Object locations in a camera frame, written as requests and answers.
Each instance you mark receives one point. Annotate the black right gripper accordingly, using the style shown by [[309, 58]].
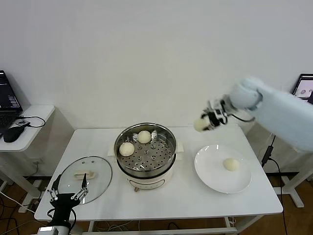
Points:
[[217, 111]]

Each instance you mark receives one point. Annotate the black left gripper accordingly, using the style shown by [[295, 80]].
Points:
[[62, 201]]

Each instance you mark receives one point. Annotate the white steamed baozi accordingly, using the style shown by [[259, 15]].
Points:
[[126, 149], [199, 124], [144, 136], [231, 164]]

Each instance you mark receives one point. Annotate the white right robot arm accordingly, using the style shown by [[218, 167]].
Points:
[[276, 115]]

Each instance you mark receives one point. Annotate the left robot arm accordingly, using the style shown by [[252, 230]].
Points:
[[61, 218]]

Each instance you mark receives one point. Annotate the perforated steel steamer basket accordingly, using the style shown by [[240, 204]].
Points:
[[151, 156]]

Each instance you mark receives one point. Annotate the round glass pot lid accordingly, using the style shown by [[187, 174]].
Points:
[[90, 175]]

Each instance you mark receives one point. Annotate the white floor power strip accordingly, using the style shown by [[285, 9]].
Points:
[[27, 208]]

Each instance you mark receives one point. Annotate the round white plate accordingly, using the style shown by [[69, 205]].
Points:
[[220, 176]]

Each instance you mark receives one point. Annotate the white side table with mouse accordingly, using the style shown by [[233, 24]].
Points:
[[36, 115]]

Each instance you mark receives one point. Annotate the black computer mouse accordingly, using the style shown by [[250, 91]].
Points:
[[12, 134]]

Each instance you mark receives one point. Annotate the small black usb hub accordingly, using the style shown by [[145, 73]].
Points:
[[22, 123]]

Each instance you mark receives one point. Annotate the white electric cooking pot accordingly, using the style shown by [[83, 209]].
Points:
[[149, 182]]

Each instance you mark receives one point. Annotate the grey laptop pink screen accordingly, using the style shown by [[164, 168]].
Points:
[[303, 85]]

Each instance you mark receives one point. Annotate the black laptop dark screen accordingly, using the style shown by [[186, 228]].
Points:
[[7, 98]]

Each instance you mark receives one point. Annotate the white side table grey laptop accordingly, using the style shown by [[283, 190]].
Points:
[[297, 195]]

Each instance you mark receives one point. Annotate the white wall socket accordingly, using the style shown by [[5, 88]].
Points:
[[36, 161]]

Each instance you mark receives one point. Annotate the white main table frame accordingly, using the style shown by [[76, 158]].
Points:
[[159, 231]]

